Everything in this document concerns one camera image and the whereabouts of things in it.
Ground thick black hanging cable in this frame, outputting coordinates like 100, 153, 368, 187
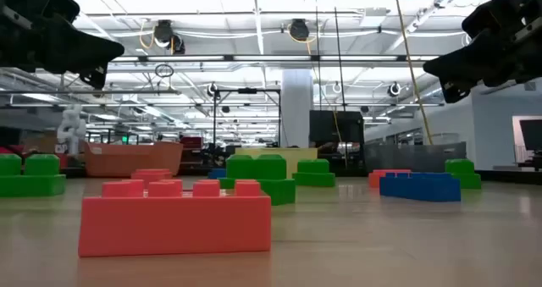
331, 0, 349, 169

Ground coiled black ceiling cable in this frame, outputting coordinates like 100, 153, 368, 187
153, 63, 175, 79

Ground black metal frame stand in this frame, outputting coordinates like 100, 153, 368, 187
213, 87, 282, 149

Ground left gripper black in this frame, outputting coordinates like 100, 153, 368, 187
0, 0, 126, 90

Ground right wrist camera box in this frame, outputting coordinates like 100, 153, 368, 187
461, 0, 512, 41

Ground white square pillar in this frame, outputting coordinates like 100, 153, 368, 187
280, 69, 315, 149

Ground orange plastic bin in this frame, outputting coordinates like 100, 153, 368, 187
83, 141, 185, 179

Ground grey translucent plastic bin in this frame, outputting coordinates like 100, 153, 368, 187
363, 141, 467, 174

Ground dark desk monitor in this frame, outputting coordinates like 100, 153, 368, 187
519, 119, 542, 152

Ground black monitor cabinet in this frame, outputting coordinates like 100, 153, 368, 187
308, 109, 365, 144

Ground orange toy brick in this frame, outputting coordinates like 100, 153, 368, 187
130, 168, 174, 184
78, 178, 273, 258
368, 168, 412, 189

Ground long ceiling light strip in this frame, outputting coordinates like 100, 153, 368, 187
108, 54, 441, 63

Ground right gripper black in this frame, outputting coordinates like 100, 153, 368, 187
423, 0, 542, 105

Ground green toy brick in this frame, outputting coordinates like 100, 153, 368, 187
218, 153, 297, 207
291, 158, 337, 189
444, 158, 483, 190
0, 152, 67, 198

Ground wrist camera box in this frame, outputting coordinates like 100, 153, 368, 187
461, 0, 512, 41
40, 0, 81, 24

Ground yellow plastic bin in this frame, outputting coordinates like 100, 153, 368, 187
235, 146, 318, 179

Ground red cabinet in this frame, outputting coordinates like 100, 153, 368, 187
180, 135, 204, 151

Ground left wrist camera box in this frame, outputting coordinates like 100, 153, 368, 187
40, 0, 81, 24

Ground yellow hanging cable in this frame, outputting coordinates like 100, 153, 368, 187
393, 0, 434, 146

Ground thin black hanging cable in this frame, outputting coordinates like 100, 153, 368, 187
313, 0, 322, 110

